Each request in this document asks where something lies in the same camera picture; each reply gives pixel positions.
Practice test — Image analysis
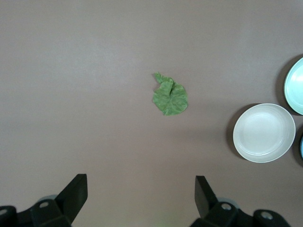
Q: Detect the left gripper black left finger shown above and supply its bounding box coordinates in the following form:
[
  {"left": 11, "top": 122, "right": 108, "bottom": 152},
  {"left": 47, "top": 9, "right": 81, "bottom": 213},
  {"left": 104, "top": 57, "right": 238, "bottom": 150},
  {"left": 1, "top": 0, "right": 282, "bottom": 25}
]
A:
[{"left": 30, "top": 174, "right": 89, "bottom": 227}]

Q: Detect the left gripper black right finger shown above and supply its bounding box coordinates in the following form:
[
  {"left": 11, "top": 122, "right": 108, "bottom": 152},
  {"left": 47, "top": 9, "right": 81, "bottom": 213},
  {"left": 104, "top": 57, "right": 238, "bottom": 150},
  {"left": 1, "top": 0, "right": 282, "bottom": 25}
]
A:
[{"left": 191, "top": 175, "right": 239, "bottom": 227}]

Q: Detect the green lettuce leaf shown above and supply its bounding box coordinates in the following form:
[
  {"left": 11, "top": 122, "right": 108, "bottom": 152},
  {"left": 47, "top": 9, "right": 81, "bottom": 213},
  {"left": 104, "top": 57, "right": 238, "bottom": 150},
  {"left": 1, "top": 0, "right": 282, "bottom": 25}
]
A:
[{"left": 151, "top": 72, "right": 189, "bottom": 117}]

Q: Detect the beige round plate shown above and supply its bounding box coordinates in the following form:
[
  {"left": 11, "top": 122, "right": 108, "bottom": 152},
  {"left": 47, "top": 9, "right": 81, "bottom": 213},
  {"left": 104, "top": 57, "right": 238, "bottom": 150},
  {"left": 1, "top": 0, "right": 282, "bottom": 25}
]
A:
[{"left": 232, "top": 103, "right": 296, "bottom": 164}]

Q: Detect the mint green round plate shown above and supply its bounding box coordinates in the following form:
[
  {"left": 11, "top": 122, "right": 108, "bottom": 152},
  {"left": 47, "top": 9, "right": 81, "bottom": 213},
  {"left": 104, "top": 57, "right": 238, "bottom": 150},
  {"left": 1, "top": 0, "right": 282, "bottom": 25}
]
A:
[{"left": 283, "top": 56, "right": 303, "bottom": 116}]

